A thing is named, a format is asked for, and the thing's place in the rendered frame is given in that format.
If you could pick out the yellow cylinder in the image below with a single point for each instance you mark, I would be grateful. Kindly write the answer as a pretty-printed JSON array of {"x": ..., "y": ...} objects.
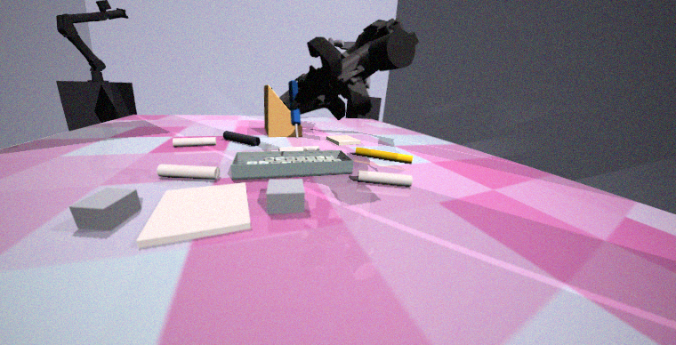
[{"x": 384, "y": 155}]

